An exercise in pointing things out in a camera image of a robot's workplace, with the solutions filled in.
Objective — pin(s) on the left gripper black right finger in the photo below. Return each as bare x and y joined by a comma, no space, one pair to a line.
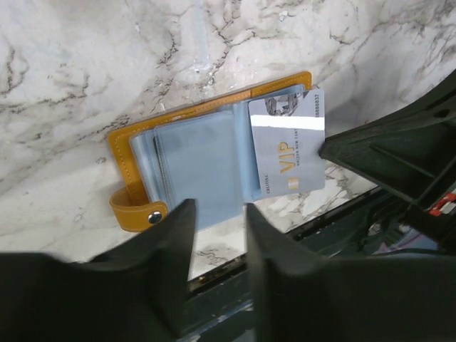
302,296

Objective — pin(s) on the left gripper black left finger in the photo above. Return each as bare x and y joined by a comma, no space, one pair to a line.
134,292

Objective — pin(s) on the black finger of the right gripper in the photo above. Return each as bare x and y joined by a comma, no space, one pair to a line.
409,153

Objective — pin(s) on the silver VIP credit card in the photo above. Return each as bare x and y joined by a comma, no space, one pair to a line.
288,131

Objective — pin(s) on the mustard yellow card holder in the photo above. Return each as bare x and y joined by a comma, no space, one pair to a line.
204,152

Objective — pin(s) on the black mounting rail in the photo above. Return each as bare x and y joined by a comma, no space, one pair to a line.
373,225

